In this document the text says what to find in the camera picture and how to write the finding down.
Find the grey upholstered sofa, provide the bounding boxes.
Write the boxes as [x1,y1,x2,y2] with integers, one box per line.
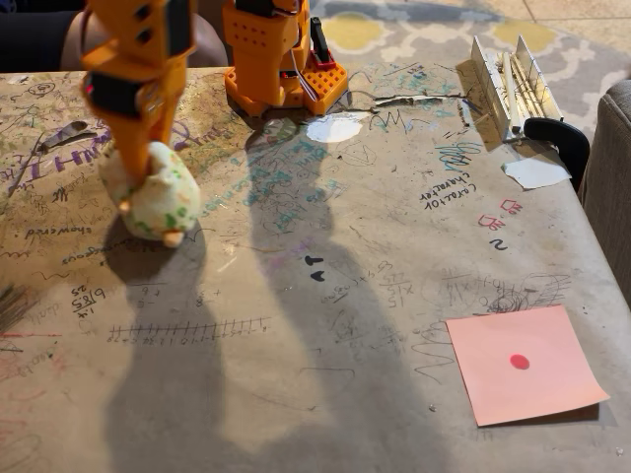
[577,77,631,298]

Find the scribbled brown paper table cover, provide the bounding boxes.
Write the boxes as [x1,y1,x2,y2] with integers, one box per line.
[0,61,631,473]

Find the black curved plastic piece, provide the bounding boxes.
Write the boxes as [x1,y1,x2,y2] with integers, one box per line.
[523,116,592,194]

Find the pale wooden stick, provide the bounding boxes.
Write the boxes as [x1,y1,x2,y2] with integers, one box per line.
[501,50,524,135]

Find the white red servo cable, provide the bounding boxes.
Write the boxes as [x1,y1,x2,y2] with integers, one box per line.
[289,46,317,102]

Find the pink sticky note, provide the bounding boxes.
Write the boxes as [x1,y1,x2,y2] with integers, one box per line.
[445,304,612,429]

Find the dark blue shorts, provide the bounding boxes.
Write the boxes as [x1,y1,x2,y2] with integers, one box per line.
[0,0,85,73]

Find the grey yellow patterned rug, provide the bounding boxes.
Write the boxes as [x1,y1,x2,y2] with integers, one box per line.
[309,0,631,145]

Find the white torn paper scrap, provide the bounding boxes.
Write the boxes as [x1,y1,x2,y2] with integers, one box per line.
[501,156,574,191]

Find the white spotted plush toy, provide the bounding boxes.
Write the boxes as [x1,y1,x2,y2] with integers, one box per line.
[97,139,203,248]

